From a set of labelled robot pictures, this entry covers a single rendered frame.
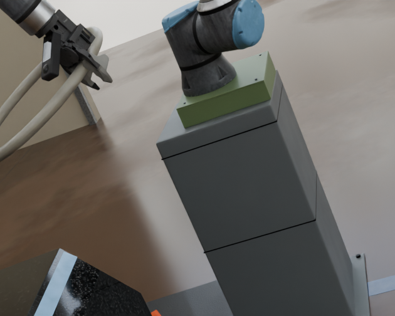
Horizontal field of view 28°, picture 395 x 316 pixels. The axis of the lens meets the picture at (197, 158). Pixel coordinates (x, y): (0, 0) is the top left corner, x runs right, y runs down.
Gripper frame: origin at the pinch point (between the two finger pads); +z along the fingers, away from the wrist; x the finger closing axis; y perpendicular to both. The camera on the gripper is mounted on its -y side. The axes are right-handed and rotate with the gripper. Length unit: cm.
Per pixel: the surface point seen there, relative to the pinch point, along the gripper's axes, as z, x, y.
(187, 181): 54, 38, 22
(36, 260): 18.9, 26.8, -36.2
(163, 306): 110, 113, 19
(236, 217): 74, 32, 21
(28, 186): 108, 364, 153
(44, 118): -5.8, 4.3, -15.6
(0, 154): -6.7, 17.6, -23.7
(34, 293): 17, 12, -49
